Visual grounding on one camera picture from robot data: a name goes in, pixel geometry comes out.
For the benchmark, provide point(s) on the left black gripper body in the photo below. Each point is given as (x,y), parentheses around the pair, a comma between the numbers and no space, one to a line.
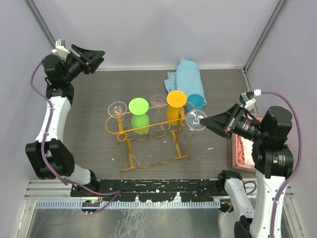
(76,65)

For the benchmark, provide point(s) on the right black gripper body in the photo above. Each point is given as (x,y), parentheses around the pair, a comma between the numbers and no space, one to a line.
(244,125)

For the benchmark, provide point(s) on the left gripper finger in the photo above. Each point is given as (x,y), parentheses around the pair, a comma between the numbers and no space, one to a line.
(94,65)
(88,55)

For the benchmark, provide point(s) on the clear flute glass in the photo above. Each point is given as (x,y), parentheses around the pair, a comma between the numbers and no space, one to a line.
(117,109)
(158,102)
(192,119)

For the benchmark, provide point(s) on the blue plastic wine glass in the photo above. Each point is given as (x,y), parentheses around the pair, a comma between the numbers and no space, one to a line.
(195,101)

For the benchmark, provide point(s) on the clear flute glass front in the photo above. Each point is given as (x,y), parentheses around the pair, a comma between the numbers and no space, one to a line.
(117,109)

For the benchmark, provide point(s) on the orange plastic wine glass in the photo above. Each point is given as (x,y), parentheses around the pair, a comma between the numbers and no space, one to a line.
(176,100)

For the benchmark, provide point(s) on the clear flute glass back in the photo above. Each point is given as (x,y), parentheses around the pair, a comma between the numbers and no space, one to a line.
(158,102)

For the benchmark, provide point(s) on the green plastic wine glass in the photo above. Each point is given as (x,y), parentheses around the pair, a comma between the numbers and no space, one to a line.
(140,120)

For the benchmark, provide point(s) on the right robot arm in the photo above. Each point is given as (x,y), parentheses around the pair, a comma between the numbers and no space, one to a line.
(273,164)

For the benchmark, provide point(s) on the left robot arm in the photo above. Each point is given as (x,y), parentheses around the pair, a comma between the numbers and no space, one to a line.
(48,156)

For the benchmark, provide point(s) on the white cloth in basket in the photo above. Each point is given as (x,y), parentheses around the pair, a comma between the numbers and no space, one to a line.
(244,151)

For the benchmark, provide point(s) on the light blue folded cloth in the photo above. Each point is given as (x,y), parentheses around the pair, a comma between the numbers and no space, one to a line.
(186,78)

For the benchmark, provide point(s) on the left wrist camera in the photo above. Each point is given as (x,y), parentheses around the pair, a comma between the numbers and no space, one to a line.
(60,49)

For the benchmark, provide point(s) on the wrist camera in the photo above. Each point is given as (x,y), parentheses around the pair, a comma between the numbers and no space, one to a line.
(60,49)
(248,100)

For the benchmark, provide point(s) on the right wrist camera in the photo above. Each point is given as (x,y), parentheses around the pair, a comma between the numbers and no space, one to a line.
(248,100)

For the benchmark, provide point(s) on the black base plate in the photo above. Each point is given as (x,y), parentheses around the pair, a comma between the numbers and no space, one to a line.
(160,190)

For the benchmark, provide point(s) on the gold wire glass rack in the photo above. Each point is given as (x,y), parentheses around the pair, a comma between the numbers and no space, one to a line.
(150,149)

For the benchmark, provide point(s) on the slotted cable duct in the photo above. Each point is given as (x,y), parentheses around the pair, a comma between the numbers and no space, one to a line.
(93,204)

